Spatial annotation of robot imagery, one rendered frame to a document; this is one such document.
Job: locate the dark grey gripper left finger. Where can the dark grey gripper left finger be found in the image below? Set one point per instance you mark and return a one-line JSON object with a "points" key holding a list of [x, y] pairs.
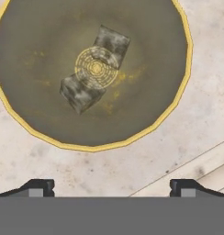
{"points": [[40, 186]]}

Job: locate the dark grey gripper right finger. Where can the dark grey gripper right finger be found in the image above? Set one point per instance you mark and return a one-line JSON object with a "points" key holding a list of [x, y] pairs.
{"points": [[184, 186]]}

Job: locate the grey mottled ice cube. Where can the grey mottled ice cube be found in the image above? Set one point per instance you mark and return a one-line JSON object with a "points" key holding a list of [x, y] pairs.
{"points": [[81, 95], [114, 41]]}

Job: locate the yellow-rimmed ice bowl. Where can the yellow-rimmed ice bowl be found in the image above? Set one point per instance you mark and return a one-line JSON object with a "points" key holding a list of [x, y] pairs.
{"points": [[40, 76]]}

